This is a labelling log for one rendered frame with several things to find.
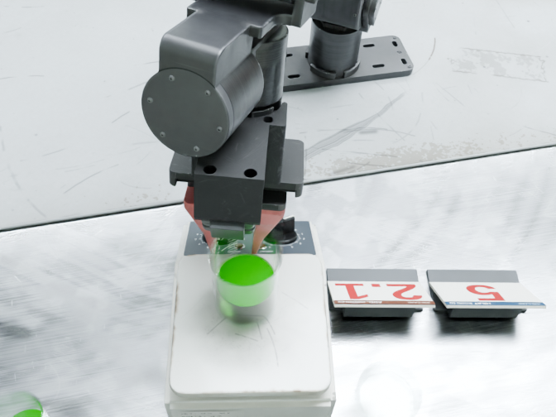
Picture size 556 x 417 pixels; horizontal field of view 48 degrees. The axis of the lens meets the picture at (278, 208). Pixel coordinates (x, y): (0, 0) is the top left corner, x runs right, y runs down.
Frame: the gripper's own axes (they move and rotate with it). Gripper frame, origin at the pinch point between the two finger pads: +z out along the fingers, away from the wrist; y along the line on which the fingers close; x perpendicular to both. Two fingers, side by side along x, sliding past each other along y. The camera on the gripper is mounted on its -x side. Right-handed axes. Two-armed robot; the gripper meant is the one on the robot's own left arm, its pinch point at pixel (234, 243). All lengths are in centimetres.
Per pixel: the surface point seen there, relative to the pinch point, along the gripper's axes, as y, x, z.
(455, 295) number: 20.6, 0.0, 3.9
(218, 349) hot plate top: -0.2, -10.6, 1.6
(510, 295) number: 25.7, 0.4, 3.6
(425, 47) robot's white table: 21.8, 38.1, -4.6
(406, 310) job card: 16.3, -0.9, 5.4
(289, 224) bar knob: 4.8, 3.6, 0.2
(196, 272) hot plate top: -2.7, -4.3, -0.2
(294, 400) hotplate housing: 6.0, -12.7, 4.1
